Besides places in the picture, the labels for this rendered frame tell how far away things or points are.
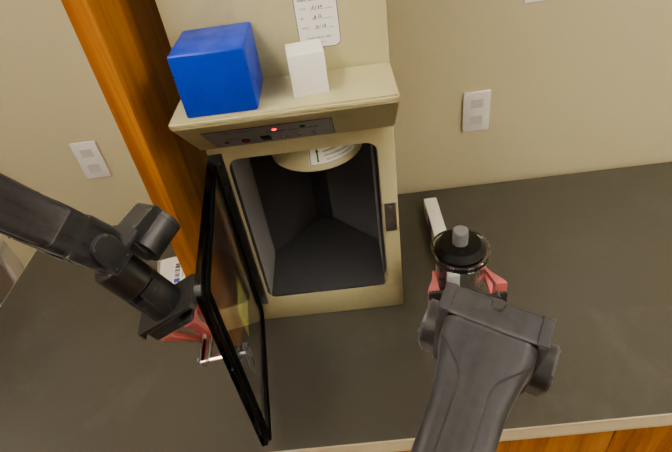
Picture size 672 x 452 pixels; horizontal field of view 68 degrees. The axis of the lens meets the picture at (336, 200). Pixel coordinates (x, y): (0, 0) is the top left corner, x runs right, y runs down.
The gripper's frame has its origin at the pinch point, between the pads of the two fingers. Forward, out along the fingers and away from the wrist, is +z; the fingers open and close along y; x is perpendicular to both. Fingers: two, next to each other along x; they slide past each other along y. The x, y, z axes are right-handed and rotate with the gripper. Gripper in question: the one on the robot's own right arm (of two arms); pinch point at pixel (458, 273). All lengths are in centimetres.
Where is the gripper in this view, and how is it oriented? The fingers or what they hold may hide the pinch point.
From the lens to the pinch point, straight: 98.2
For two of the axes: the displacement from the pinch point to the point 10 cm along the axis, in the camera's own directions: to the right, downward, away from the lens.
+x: 1.3, 7.8, 6.1
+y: -9.9, 1.2, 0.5
